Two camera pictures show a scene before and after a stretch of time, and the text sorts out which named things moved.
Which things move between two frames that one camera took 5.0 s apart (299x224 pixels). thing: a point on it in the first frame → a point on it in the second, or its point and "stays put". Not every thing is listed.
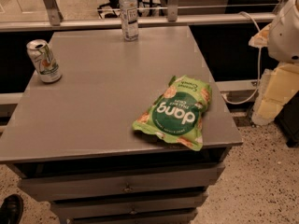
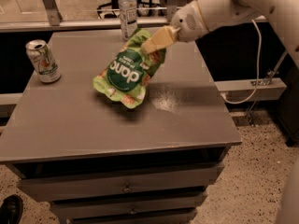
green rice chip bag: x=177 y=114 → x=124 y=75
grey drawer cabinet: x=72 y=141 stays put
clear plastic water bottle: x=128 y=4 stays put
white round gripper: x=285 y=36 → x=188 y=22
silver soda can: x=44 y=61 stays put
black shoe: x=11 y=209 stays put
